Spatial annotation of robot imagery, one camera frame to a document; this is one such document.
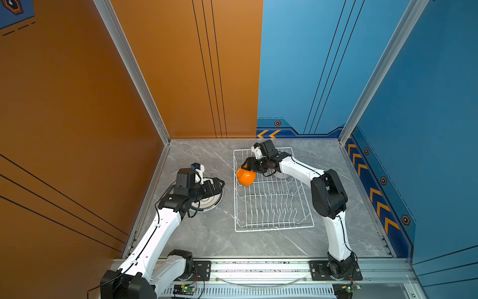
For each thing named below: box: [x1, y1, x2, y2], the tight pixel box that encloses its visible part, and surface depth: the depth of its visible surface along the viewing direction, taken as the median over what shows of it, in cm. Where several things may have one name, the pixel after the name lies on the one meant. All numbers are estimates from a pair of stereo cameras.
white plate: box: [191, 183, 225, 214], surface depth 91 cm
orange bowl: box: [236, 165, 258, 187], surface depth 95 cm
